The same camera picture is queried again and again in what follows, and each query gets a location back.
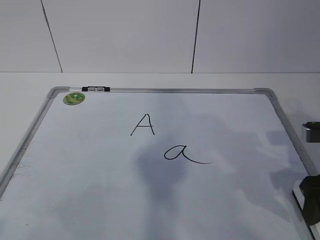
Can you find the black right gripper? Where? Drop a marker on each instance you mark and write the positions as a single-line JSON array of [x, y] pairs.
[[310, 188]]

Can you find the white eraser with black felt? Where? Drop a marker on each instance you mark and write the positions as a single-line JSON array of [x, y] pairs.
[[300, 199]]

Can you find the black and clear board clip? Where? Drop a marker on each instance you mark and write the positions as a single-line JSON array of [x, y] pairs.
[[95, 89]]

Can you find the round green magnet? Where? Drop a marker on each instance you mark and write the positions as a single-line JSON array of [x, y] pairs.
[[74, 98]]

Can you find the white board with grey frame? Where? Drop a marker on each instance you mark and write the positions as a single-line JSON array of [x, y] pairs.
[[156, 164]]

